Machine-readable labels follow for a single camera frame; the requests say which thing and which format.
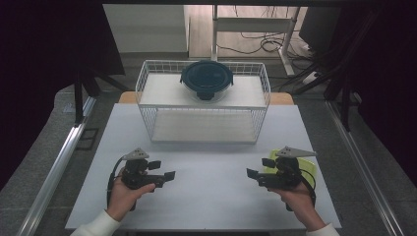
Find black square floor bracket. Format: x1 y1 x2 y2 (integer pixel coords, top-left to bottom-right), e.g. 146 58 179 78
75 127 100 151

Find person's left hand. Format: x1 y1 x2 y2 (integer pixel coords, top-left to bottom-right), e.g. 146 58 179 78
105 168 157 222

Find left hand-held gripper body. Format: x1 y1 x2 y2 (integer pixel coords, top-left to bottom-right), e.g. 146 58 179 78
121 147 165 191

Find black floor cables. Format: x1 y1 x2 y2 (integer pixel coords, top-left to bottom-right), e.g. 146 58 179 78
216 5 311 57

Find white metal desk frame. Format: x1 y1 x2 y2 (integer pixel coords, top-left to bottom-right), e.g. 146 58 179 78
210 4 301 77

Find white power strip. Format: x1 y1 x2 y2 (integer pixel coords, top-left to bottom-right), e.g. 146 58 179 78
302 71 319 86

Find dark curtain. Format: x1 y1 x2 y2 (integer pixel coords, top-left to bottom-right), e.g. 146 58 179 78
338 0 417 189
0 0 126 192

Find black tripod stand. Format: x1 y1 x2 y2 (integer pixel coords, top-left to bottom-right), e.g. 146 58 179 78
72 63 130 128
290 9 363 133

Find wooden table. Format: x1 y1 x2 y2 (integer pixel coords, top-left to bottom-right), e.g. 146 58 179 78
117 90 295 106

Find person's right hand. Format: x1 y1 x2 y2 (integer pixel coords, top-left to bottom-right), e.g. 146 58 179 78
268 183 328 232

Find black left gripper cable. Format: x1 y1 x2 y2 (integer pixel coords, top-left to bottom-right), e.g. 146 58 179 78
106 156 136 212

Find round dark blue container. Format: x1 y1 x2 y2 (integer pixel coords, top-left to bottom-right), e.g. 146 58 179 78
179 59 235 101

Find white wire rack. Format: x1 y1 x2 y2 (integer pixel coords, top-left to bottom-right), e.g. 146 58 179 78
135 59 271 146

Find white cabinet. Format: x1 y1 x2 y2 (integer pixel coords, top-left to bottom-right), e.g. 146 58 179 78
101 3 191 54

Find aluminium rail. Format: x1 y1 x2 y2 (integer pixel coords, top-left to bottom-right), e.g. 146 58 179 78
15 95 98 236
325 98 407 236

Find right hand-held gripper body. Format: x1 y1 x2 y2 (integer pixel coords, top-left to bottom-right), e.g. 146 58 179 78
258 146 319 191

